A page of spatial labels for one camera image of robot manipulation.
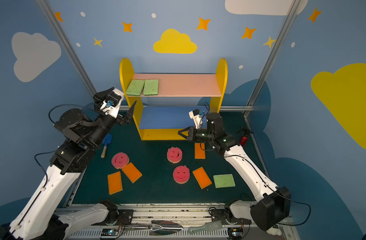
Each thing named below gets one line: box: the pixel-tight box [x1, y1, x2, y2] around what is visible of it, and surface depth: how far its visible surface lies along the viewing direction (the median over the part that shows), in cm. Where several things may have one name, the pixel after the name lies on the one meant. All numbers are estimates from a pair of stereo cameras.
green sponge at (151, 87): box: [143, 79, 159, 96], surface depth 76 cm
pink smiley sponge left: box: [111, 152, 130, 169], surface depth 93 cm
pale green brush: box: [188, 220, 223, 235], surface depth 73 cm
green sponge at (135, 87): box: [126, 79, 146, 96], surface depth 77 cm
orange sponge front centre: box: [192, 166, 213, 190], surface depth 90 cm
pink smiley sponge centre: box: [167, 146, 183, 164], surface depth 97 cm
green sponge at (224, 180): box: [213, 173, 236, 189], surface depth 88 cm
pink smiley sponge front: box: [173, 165, 190, 184], surface depth 88 cm
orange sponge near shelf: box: [194, 142, 206, 159], surface depth 100 cm
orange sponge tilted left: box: [122, 162, 143, 184], surface depth 90 cm
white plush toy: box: [266, 227, 282, 236], surface depth 71 cm
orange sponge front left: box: [107, 171, 123, 195], surface depth 87 cm
